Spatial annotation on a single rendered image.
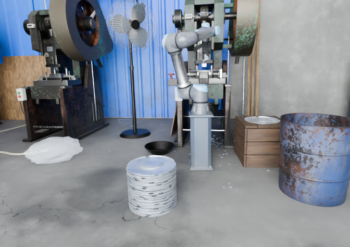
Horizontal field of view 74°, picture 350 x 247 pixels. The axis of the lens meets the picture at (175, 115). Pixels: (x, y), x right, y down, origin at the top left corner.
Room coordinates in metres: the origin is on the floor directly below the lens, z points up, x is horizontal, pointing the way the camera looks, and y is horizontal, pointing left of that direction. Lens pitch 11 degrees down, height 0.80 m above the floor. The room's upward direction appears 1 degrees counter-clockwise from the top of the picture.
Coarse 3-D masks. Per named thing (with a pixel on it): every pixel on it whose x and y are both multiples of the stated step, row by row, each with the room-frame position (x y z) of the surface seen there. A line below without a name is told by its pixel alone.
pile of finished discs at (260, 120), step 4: (252, 116) 2.11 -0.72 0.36; (260, 116) 2.11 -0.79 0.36; (264, 116) 2.10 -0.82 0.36; (248, 120) 1.96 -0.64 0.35; (252, 120) 1.96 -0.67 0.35; (256, 120) 1.94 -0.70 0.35; (260, 120) 1.93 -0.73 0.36; (264, 120) 1.92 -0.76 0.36; (268, 120) 1.92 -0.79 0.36; (272, 120) 1.94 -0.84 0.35; (276, 120) 1.94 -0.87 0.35
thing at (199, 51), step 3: (210, 39) 2.50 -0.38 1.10; (198, 42) 2.52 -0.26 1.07; (201, 42) 2.52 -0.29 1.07; (201, 48) 2.51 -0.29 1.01; (198, 51) 2.51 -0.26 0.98; (201, 51) 2.51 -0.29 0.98; (198, 54) 2.52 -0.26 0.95; (201, 54) 2.49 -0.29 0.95; (207, 54) 2.47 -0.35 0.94; (210, 54) 2.50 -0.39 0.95; (198, 57) 2.52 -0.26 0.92; (201, 57) 2.49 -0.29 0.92; (210, 57) 2.50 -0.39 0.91
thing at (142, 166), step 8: (136, 160) 1.37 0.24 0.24; (144, 160) 1.37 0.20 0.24; (152, 160) 1.35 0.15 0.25; (160, 160) 1.36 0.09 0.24; (168, 160) 1.36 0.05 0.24; (136, 168) 1.25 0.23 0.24; (144, 168) 1.24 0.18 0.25; (152, 168) 1.24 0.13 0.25; (160, 168) 1.24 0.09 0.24; (168, 168) 1.24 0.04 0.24
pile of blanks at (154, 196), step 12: (132, 180) 1.18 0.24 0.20; (144, 180) 1.15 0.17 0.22; (156, 180) 1.16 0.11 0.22; (168, 180) 1.19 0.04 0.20; (132, 192) 1.19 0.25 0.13; (144, 192) 1.15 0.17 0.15; (156, 192) 1.16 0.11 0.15; (168, 192) 1.19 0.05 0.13; (132, 204) 1.21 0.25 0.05; (144, 204) 1.16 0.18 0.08; (156, 204) 1.18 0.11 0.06; (168, 204) 1.19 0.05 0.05; (144, 216) 1.16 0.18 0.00; (156, 216) 1.15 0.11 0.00
